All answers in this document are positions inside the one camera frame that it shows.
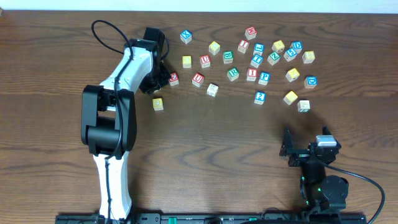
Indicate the blue T wooden block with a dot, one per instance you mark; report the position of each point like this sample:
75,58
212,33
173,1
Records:
256,60

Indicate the blue D block lower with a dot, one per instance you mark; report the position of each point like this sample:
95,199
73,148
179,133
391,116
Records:
310,82

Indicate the yellow 8 wooden block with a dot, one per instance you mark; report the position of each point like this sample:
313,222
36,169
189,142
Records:
308,57

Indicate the yellow S wooden block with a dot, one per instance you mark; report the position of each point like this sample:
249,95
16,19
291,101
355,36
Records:
290,97

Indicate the yellow block upper middle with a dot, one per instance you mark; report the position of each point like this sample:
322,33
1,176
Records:
214,48

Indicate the yellow O wooden block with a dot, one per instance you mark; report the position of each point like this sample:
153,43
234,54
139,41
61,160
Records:
187,61

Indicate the blue d block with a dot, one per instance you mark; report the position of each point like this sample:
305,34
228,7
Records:
296,46
310,82

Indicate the red E wooden block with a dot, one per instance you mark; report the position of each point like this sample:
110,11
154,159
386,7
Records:
174,79

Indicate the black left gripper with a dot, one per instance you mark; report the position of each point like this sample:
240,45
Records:
152,86

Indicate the red H wooden block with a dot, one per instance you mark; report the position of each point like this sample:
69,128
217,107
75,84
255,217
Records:
250,33

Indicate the yellow G wooden block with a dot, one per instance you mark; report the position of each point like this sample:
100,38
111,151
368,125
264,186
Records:
158,104

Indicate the wood L top block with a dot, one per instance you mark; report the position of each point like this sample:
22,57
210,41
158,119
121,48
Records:
303,106

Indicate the blue 5 wooden block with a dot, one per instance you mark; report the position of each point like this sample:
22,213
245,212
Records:
290,54

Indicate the blue X wooden block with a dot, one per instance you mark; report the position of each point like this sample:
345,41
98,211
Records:
186,36

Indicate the plain wood top block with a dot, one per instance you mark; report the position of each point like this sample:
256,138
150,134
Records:
212,89

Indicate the red I block upper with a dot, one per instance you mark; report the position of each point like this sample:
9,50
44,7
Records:
243,46

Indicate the red U block lower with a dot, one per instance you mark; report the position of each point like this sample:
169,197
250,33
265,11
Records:
198,79

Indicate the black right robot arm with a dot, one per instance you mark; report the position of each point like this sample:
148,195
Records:
324,193

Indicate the green R wooden block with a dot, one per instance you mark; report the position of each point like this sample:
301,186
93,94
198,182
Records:
233,74

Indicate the red u block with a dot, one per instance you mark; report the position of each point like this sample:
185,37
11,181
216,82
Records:
205,61
198,79

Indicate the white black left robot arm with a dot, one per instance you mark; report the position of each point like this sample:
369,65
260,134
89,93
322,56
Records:
108,121

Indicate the blue P wooden block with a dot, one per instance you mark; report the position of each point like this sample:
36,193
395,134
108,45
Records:
264,78

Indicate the green Z wooden block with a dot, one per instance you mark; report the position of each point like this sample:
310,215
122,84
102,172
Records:
273,58

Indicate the yellow block near D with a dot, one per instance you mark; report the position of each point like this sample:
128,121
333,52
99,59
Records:
278,46

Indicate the red I block lower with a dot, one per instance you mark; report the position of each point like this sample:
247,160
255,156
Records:
251,74

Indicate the green B wooden block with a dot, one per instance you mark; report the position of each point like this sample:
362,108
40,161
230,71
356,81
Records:
228,56

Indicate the blue L wooden block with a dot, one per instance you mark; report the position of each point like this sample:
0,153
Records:
258,49

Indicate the blue 2 wooden block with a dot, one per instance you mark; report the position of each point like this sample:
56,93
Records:
260,98

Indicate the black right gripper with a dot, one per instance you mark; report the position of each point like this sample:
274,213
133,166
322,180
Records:
301,154

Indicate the blue D block upper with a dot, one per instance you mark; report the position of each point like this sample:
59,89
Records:
296,46

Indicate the red i block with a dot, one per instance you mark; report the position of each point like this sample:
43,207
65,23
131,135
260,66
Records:
251,74
243,46

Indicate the yellow A wooden block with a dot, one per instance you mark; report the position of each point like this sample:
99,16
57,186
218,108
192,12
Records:
292,75

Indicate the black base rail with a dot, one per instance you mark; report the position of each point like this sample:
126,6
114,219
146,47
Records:
269,217

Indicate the red U block upper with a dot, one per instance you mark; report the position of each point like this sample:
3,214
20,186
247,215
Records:
205,61

